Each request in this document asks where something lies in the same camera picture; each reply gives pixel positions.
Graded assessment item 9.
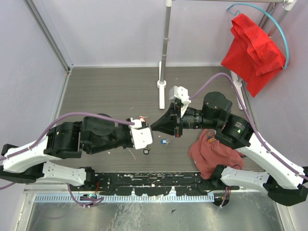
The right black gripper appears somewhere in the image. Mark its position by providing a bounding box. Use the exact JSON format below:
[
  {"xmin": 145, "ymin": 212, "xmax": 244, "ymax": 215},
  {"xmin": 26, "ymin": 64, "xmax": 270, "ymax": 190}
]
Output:
[{"xmin": 150, "ymin": 101, "xmax": 220, "ymax": 137}]

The blue tagged key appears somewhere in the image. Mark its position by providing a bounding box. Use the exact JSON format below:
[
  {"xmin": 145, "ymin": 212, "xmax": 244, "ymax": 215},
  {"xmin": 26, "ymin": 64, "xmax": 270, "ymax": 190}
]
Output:
[{"xmin": 161, "ymin": 139, "xmax": 171, "ymax": 145}]

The metal keyring with keys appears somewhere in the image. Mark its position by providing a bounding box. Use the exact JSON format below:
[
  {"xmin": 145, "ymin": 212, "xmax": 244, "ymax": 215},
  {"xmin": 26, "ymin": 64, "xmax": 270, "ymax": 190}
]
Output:
[{"xmin": 142, "ymin": 146, "xmax": 151, "ymax": 155}]

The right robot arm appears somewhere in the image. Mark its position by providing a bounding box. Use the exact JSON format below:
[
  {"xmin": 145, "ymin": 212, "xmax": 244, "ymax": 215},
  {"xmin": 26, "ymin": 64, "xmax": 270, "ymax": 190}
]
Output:
[{"xmin": 151, "ymin": 91, "xmax": 308, "ymax": 206}]

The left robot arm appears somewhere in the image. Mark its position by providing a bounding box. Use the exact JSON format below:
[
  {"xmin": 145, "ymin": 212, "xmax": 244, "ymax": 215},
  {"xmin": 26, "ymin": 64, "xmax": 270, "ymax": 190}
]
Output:
[{"xmin": 0, "ymin": 112, "xmax": 153, "ymax": 191}]

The red tagged key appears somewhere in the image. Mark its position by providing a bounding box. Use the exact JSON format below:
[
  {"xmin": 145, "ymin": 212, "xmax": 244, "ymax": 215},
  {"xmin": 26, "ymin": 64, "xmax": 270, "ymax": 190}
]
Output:
[{"xmin": 139, "ymin": 116, "xmax": 146, "ymax": 122}]

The white pole base foot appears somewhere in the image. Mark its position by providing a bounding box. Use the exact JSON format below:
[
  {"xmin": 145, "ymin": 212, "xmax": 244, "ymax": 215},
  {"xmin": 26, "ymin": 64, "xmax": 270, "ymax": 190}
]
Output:
[{"xmin": 156, "ymin": 61, "xmax": 167, "ymax": 110}]

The maroon printed t-shirt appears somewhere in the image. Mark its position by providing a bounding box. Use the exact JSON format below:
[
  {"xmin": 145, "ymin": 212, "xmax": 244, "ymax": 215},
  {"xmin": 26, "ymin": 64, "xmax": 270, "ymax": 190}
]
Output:
[{"xmin": 188, "ymin": 129, "xmax": 244, "ymax": 180}]

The black mounting plate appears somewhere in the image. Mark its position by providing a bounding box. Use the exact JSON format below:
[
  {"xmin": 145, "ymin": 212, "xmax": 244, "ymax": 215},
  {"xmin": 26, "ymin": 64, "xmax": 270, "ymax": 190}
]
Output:
[{"xmin": 70, "ymin": 172, "xmax": 225, "ymax": 196}]

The red cloth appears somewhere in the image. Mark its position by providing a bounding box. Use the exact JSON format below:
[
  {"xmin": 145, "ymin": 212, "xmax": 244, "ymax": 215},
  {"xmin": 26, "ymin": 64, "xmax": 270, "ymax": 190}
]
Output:
[{"xmin": 221, "ymin": 13, "xmax": 286, "ymax": 97}]

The metal rack pole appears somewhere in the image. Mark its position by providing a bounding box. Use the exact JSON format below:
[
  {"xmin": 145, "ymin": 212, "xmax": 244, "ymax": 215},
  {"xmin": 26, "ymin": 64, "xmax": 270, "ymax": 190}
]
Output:
[{"xmin": 159, "ymin": 0, "xmax": 172, "ymax": 84}]

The aluminium corner profile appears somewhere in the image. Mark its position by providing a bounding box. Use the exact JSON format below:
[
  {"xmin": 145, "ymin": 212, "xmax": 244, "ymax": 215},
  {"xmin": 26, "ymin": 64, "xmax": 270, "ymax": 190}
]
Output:
[{"xmin": 24, "ymin": 0, "xmax": 72, "ymax": 73}]

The blue clothes hanger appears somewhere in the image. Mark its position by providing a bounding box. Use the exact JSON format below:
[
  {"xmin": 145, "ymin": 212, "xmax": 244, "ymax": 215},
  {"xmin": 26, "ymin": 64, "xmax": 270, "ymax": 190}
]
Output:
[{"xmin": 227, "ymin": 3, "xmax": 290, "ymax": 69}]

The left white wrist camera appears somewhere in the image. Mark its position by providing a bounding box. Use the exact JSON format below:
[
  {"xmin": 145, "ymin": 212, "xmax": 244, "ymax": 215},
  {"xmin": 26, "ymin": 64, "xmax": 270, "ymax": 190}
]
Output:
[{"xmin": 128, "ymin": 118, "xmax": 153, "ymax": 150}]

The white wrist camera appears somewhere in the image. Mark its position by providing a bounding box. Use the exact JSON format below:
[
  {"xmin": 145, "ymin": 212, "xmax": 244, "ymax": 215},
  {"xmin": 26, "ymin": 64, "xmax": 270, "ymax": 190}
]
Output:
[
  {"xmin": 168, "ymin": 86, "xmax": 191, "ymax": 117},
  {"xmin": 128, "ymin": 118, "xmax": 153, "ymax": 150}
]

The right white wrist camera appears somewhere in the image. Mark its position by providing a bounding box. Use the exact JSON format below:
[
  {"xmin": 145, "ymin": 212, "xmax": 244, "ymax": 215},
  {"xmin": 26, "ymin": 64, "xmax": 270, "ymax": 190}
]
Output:
[{"xmin": 168, "ymin": 86, "xmax": 191, "ymax": 117}]

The slotted cable duct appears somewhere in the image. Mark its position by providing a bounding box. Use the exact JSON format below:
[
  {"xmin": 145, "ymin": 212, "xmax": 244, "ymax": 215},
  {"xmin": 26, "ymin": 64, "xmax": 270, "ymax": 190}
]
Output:
[{"xmin": 34, "ymin": 193, "xmax": 215, "ymax": 203}]

